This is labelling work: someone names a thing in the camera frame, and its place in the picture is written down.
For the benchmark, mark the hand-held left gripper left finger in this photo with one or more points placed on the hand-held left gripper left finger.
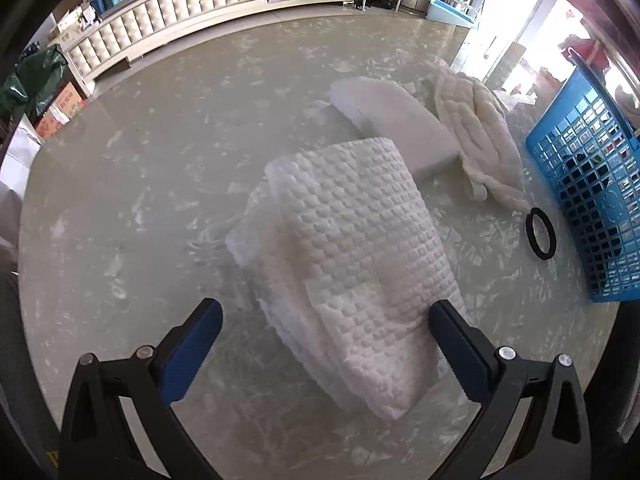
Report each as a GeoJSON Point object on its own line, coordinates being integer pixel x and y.
{"type": "Point", "coordinates": [192, 340]}

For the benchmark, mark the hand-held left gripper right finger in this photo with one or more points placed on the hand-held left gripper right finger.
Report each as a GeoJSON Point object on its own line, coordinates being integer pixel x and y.
{"type": "Point", "coordinates": [462, 342]}

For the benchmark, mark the white textured towel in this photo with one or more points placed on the white textured towel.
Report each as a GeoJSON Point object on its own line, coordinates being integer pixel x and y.
{"type": "Point", "coordinates": [350, 260]}

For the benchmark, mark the white chunky knit cloth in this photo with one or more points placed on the white chunky knit cloth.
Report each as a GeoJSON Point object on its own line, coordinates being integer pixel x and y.
{"type": "Point", "coordinates": [480, 135]}

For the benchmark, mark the blue plastic basket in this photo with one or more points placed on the blue plastic basket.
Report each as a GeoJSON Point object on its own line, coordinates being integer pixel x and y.
{"type": "Point", "coordinates": [590, 170]}

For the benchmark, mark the white foam block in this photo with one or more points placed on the white foam block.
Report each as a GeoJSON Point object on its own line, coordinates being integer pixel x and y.
{"type": "Point", "coordinates": [400, 120]}

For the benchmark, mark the white paper bag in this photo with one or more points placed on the white paper bag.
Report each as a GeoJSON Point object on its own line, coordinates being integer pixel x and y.
{"type": "Point", "coordinates": [15, 155]}

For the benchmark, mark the orange cardboard box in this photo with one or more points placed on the orange cardboard box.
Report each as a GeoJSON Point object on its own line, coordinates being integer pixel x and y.
{"type": "Point", "coordinates": [60, 110]}

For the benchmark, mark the green plastic bag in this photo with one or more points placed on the green plastic bag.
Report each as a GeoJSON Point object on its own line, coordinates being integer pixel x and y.
{"type": "Point", "coordinates": [30, 80]}

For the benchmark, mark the white tufted counter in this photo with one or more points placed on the white tufted counter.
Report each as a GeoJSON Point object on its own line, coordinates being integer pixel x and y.
{"type": "Point", "coordinates": [165, 15]}

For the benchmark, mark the light blue plastic bin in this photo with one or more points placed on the light blue plastic bin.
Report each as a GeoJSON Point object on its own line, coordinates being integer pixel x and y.
{"type": "Point", "coordinates": [450, 7]}

